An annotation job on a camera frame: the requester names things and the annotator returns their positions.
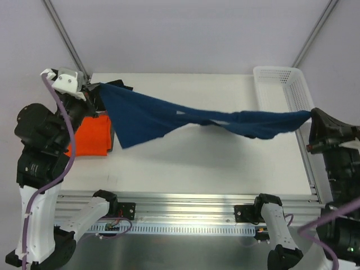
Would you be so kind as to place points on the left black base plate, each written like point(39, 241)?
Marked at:
point(126, 210)

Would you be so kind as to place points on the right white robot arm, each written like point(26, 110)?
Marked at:
point(335, 234)

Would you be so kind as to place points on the right corner aluminium profile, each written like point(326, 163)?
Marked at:
point(328, 10)

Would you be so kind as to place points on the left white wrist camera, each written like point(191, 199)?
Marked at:
point(66, 81)

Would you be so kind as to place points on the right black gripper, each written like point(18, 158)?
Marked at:
point(325, 135)

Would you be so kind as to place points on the black folded t shirt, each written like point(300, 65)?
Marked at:
point(97, 100)

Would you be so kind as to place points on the orange folded t shirt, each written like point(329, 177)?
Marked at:
point(93, 137)

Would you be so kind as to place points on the aluminium mounting rail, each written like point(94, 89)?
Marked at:
point(210, 209)

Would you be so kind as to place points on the white plastic basket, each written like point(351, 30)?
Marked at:
point(281, 89)

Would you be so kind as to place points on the grey folded t shirt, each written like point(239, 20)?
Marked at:
point(112, 135)

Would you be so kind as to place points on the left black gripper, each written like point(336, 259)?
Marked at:
point(91, 99)

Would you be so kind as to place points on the blue t shirt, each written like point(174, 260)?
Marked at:
point(138, 118)

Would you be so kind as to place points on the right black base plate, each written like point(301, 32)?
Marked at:
point(247, 214)

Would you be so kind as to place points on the left corner aluminium profile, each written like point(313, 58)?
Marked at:
point(55, 18)

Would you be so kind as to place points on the white slotted cable duct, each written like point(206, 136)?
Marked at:
point(173, 229)

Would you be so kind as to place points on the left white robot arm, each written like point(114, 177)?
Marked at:
point(42, 244)

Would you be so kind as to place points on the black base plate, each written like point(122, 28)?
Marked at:
point(247, 214)
point(126, 210)

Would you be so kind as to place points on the corner aluminium profile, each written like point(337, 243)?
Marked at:
point(55, 18)
point(328, 10)

